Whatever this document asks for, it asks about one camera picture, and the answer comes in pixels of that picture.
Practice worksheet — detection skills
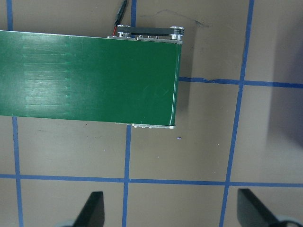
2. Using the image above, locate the green belt conveyor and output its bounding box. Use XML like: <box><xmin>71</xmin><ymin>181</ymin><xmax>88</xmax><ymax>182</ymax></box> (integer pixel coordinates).
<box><xmin>0</xmin><ymin>24</ymin><xmax>186</xmax><ymax>130</ymax></box>

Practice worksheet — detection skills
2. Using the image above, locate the red and black conveyor cable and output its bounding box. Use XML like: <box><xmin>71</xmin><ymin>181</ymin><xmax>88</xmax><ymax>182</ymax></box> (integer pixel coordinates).
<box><xmin>112</xmin><ymin>0</ymin><xmax>130</xmax><ymax>36</ymax></box>

